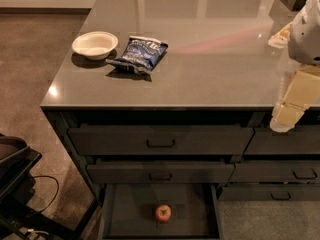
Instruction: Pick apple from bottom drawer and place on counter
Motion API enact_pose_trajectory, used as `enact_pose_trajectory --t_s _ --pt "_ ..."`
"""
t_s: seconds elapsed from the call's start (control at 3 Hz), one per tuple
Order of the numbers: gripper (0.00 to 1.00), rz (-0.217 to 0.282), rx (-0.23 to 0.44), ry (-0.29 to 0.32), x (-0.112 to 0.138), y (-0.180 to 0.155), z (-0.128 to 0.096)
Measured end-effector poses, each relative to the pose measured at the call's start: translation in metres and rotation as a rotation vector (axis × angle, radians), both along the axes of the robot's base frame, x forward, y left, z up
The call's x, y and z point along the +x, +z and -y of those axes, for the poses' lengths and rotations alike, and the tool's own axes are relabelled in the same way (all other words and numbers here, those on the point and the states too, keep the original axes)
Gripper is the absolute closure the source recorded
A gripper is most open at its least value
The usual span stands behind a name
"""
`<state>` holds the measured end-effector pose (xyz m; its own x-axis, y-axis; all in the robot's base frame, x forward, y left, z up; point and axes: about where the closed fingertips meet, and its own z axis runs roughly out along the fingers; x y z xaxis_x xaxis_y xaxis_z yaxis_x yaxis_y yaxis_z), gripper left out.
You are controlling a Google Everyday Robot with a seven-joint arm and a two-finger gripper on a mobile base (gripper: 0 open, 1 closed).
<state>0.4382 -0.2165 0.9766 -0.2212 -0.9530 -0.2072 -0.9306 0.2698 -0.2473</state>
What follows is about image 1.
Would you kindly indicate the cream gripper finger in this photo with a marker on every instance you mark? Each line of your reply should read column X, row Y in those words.
column 302, row 89
column 280, row 39

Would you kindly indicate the red apple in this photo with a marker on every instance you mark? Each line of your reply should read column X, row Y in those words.
column 163, row 213

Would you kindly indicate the top right drawer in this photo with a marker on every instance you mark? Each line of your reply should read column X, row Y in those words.
column 302, row 140

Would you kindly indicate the middle right drawer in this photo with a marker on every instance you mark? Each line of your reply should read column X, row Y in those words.
column 276, row 171

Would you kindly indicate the bottom right drawer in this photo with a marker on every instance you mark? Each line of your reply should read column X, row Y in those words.
column 271, row 193

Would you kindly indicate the grey counter cabinet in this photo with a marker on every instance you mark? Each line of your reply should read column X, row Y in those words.
column 218, row 70

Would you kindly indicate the middle left drawer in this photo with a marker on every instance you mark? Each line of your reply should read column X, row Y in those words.
column 160, row 172

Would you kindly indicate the open bottom left drawer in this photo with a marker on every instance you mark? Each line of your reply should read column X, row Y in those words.
column 128, row 212

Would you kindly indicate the top left drawer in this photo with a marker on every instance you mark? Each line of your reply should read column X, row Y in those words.
column 160, row 139

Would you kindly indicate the blue chip bag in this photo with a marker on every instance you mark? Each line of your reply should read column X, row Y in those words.
column 141, row 55

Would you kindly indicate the white paper bowl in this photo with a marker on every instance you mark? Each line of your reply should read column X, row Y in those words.
column 95, row 45

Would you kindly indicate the black cart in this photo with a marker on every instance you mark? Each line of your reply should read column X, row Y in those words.
column 17, row 158

